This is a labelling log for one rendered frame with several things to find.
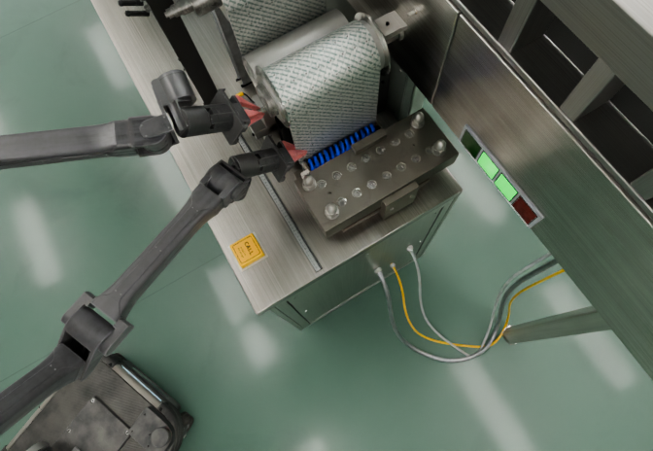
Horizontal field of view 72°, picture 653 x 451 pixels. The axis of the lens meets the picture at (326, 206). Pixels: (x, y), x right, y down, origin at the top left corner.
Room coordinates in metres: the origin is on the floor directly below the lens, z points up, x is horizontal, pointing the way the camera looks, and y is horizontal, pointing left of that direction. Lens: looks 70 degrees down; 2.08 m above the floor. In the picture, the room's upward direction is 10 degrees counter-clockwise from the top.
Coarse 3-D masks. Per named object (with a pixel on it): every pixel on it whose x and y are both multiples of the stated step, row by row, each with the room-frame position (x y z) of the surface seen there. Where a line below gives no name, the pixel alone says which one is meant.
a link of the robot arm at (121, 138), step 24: (120, 120) 0.48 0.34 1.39; (144, 120) 0.48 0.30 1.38; (0, 144) 0.46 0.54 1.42; (24, 144) 0.45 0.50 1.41; (48, 144) 0.45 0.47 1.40; (72, 144) 0.45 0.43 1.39; (96, 144) 0.44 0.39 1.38; (120, 144) 0.44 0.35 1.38; (144, 144) 0.43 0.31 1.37; (168, 144) 0.45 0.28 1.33; (0, 168) 0.43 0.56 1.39
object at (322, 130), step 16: (352, 96) 0.57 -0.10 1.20; (368, 96) 0.59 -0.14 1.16; (336, 112) 0.56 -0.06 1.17; (352, 112) 0.57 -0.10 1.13; (368, 112) 0.59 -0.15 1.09; (304, 128) 0.52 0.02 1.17; (320, 128) 0.54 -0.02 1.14; (336, 128) 0.55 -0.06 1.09; (352, 128) 0.57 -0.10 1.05; (304, 144) 0.52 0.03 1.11; (320, 144) 0.54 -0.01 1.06
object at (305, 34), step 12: (336, 12) 0.79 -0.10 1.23; (312, 24) 0.76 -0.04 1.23; (324, 24) 0.75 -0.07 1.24; (336, 24) 0.75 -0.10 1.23; (288, 36) 0.74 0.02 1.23; (300, 36) 0.73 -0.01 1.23; (312, 36) 0.73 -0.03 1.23; (264, 48) 0.72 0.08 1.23; (276, 48) 0.71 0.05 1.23; (288, 48) 0.71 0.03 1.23; (300, 48) 0.70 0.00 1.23; (252, 60) 0.69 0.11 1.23; (264, 60) 0.68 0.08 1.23; (276, 60) 0.68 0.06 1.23; (252, 72) 0.68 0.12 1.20
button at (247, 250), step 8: (240, 240) 0.36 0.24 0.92; (248, 240) 0.36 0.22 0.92; (256, 240) 0.36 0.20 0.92; (232, 248) 0.35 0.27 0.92; (240, 248) 0.34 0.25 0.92; (248, 248) 0.34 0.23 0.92; (256, 248) 0.33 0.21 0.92; (240, 256) 0.32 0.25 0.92; (248, 256) 0.32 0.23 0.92; (256, 256) 0.31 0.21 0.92; (240, 264) 0.30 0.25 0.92; (248, 264) 0.30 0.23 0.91
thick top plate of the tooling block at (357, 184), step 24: (408, 120) 0.58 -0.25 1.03; (432, 120) 0.57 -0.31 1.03; (384, 144) 0.52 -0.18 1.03; (408, 144) 0.51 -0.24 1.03; (432, 144) 0.50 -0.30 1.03; (336, 168) 0.48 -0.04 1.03; (360, 168) 0.47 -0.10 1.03; (384, 168) 0.45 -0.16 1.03; (408, 168) 0.44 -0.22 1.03; (432, 168) 0.43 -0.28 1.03; (312, 192) 0.42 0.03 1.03; (336, 192) 0.41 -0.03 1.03; (360, 192) 0.40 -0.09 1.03; (384, 192) 0.39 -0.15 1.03; (360, 216) 0.35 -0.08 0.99
